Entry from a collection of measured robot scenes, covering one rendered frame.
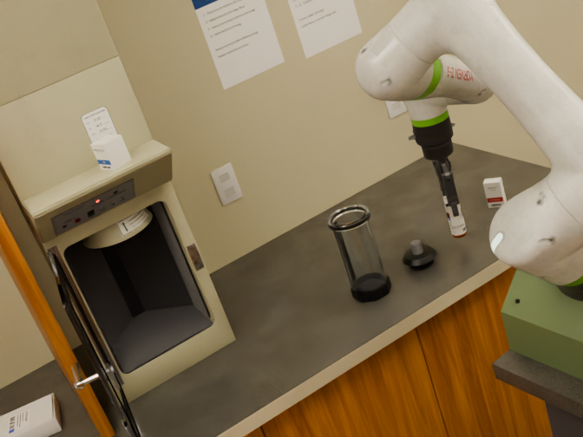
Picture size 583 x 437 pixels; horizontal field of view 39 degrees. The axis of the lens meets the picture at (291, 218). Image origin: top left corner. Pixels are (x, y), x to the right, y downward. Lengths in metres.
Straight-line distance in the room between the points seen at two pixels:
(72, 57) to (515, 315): 1.06
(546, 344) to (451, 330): 0.47
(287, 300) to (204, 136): 0.55
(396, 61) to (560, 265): 0.46
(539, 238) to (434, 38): 0.39
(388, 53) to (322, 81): 1.06
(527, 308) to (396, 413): 0.55
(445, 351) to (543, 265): 0.72
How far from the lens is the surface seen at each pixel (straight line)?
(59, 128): 1.85
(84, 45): 1.85
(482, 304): 2.19
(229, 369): 2.05
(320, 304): 2.15
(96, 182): 1.78
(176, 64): 2.37
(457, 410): 2.27
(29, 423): 2.15
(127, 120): 1.89
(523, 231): 1.47
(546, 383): 1.73
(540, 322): 1.71
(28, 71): 1.83
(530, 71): 1.47
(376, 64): 1.54
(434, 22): 1.51
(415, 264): 2.15
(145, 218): 2.00
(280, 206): 2.59
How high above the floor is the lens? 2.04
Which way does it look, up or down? 24 degrees down
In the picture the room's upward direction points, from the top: 19 degrees counter-clockwise
